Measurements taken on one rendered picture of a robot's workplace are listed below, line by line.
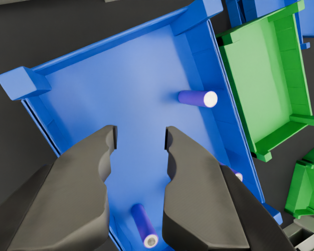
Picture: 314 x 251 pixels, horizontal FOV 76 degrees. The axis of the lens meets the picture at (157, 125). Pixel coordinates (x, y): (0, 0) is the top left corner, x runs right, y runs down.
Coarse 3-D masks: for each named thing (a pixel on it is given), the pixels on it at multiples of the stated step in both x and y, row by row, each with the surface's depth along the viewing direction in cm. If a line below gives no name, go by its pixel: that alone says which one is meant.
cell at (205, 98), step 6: (186, 90) 26; (180, 96) 26; (186, 96) 25; (192, 96) 24; (198, 96) 22; (204, 96) 21; (210, 96) 22; (216, 96) 22; (180, 102) 27; (186, 102) 25; (192, 102) 24; (198, 102) 22; (204, 102) 22; (210, 102) 22; (216, 102) 22
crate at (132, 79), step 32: (128, 32) 19; (160, 32) 25; (192, 32) 25; (64, 64) 20; (96, 64) 23; (128, 64) 25; (160, 64) 26; (192, 64) 27; (32, 96) 19; (64, 96) 23; (96, 96) 24; (128, 96) 25; (160, 96) 27; (224, 96) 25; (64, 128) 23; (96, 128) 25; (128, 128) 26; (160, 128) 27; (192, 128) 29; (224, 128) 29; (128, 160) 27; (160, 160) 28; (224, 160) 32; (128, 192) 27; (160, 192) 29; (256, 192) 29; (128, 224) 28; (160, 224) 30
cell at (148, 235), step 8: (136, 208) 27; (144, 208) 28; (136, 216) 26; (144, 216) 25; (136, 224) 25; (144, 224) 24; (144, 232) 23; (152, 232) 23; (144, 240) 22; (152, 240) 22
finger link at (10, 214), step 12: (48, 168) 9; (36, 180) 8; (24, 192) 8; (36, 192) 8; (0, 204) 7; (12, 204) 7; (24, 204) 7; (0, 216) 7; (12, 216) 7; (24, 216) 7; (0, 228) 6; (12, 228) 6; (0, 240) 6
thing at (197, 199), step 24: (168, 144) 12; (192, 144) 11; (168, 168) 11; (192, 168) 9; (216, 168) 9; (168, 192) 8; (192, 192) 8; (216, 192) 8; (168, 216) 7; (192, 216) 7; (216, 216) 7; (168, 240) 7; (192, 240) 7; (216, 240) 6; (240, 240) 6
